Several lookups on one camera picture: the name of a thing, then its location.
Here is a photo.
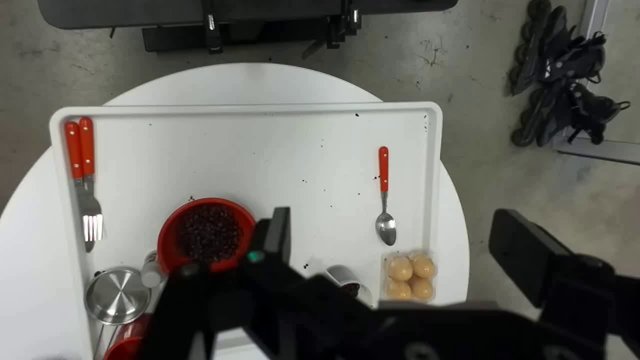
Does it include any tan egg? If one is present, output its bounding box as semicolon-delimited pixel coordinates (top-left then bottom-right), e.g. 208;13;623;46
410;276;437;303
389;278;415;303
386;256;416;284
410;251;439;282

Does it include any clear plastic egg pack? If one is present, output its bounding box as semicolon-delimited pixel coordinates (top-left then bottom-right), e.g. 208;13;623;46
380;248;440;305

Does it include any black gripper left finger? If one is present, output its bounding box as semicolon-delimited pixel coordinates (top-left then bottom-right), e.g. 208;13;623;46
248;206;295;270

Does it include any red bowl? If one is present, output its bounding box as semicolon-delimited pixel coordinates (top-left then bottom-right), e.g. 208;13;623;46
157;196;259;276

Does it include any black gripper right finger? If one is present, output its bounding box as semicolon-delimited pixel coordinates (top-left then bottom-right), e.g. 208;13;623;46
489;208;616;323

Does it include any black inline skate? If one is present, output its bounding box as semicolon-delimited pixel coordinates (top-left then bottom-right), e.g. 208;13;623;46
507;0;608;98
508;78;633;147

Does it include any red handled steel fork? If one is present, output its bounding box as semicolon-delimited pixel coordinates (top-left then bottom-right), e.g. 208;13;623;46
64;117;107;246

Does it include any black bench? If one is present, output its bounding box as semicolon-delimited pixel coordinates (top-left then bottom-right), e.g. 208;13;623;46
36;0;460;55

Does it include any white plastic tray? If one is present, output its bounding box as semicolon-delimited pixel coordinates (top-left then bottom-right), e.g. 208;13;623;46
49;100;446;360

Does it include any red handled steel knife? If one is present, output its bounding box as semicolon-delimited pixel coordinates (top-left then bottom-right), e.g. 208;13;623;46
79;115;100;253

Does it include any red cup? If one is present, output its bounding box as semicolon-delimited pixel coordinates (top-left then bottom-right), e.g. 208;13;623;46
102;316;155;360

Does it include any red handled steel spoon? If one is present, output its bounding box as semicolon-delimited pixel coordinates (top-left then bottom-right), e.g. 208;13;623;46
375;144;401;248

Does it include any small steel cup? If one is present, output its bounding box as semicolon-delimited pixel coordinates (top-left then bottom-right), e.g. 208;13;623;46
138;249;169;289

